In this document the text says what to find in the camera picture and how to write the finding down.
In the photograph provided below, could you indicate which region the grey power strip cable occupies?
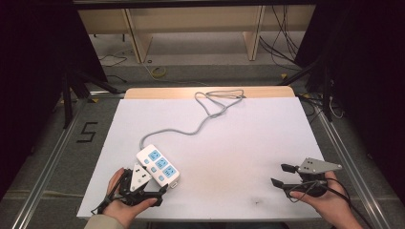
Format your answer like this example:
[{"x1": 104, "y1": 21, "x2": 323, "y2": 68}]
[{"x1": 139, "y1": 89, "x2": 246, "y2": 151}]

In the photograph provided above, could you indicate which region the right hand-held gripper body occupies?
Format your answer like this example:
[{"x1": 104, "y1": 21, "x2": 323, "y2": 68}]
[{"x1": 284, "y1": 157, "x2": 344, "y2": 198}]

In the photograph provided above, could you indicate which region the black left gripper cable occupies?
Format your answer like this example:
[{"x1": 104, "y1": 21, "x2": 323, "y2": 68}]
[{"x1": 90, "y1": 171, "x2": 129, "y2": 216}]

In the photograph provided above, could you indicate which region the aluminium floor rail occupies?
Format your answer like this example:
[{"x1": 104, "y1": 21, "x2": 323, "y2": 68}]
[
  {"x1": 11, "y1": 97, "x2": 91, "y2": 229},
  {"x1": 312, "y1": 100, "x2": 394, "y2": 229}
]

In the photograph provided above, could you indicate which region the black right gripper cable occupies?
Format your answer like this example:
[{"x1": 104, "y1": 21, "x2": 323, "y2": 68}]
[{"x1": 288, "y1": 177, "x2": 374, "y2": 229}]

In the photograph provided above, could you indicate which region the black curtain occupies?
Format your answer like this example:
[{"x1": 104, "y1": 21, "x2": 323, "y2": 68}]
[
  {"x1": 0, "y1": 0, "x2": 108, "y2": 199},
  {"x1": 293, "y1": 0, "x2": 405, "y2": 194}
]

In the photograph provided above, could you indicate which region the bundle of black hanging cables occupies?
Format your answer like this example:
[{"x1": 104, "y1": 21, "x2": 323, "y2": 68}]
[{"x1": 259, "y1": 5, "x2": 302, "y2": 70}]

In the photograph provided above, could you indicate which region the white table cover sheet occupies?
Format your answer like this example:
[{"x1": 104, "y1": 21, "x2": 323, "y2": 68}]
[{"x1": 76, "y1": 96, "x2": 326, "y2": 221}]

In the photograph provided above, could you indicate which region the black tripod stand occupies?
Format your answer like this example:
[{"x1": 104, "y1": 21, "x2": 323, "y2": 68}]
[
  {"x1": 61, "y1": 68, "x2": 126, "y2": 129},
  {"x1": 280, "y1": 56, "x2": 334, "y2": 122}
]

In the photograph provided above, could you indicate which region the white power strip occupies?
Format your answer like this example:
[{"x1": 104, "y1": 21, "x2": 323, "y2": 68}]
[{"x1": 136, "y1": 143, "x2": 181, "y2": 189}]

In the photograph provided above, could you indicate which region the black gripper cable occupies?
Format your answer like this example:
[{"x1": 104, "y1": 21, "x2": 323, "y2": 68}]
[
  {"x1": 90, "y1": 171, "x2": 129, "y2": 216},
  {"x1": 288, "y1": 177, "x2": 374, "y2": 229}
]

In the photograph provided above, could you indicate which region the white floor cable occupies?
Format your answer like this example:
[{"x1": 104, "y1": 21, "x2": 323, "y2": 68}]
[{"x1": 329, "y1": 94, "x2": 346, "y2": 119}]

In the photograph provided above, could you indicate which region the person's left hand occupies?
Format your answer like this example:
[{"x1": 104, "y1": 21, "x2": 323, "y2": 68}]
[{"x1": 103, "y1": 167, "x2": 159, "y2": 229}]

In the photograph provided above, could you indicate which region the wooden shelf frame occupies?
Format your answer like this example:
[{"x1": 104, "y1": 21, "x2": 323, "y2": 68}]
[{"x1": 77, "y1": 5, "x2": 317, "y2": 64}]

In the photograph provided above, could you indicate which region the thin black floor cable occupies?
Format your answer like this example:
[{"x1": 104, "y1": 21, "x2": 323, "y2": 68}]
[{"x1": 98, "y1": 52, "x2": 128, "y2": 68}]

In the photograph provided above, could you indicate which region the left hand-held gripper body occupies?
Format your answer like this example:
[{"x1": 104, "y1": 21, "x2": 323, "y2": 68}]
[{"x1": 117, "y1": 162, "x2": 164, "y2": 208}]

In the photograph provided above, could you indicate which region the person's right hand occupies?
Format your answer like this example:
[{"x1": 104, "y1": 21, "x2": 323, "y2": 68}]
[{"x1": 288, "y1": 171, "x2": 365, "y2": 229}]

